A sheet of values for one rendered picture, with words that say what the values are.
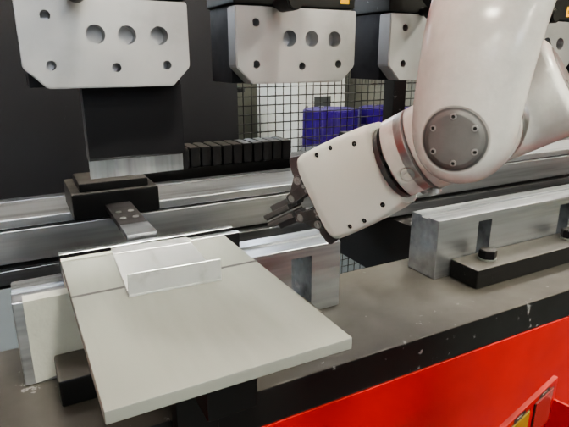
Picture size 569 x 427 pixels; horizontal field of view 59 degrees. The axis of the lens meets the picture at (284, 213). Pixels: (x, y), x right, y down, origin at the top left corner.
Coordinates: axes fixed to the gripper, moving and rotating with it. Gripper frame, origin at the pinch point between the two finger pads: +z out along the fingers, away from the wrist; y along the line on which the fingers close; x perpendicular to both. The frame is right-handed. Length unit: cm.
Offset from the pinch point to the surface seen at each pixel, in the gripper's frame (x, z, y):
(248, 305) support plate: 17.1, -4.8, -5.8
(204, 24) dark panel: -37, 25, 42
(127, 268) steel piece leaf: 17.3, 7.8, 1.7
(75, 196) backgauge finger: 6.8, 25.8, 14.2
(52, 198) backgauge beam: 1.5, 39.6, 18.0
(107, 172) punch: 13.8, 8.8, 11.9
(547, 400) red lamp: -9.7, -15.7, -32.4
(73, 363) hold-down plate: 21.9, 16.2, -4.7
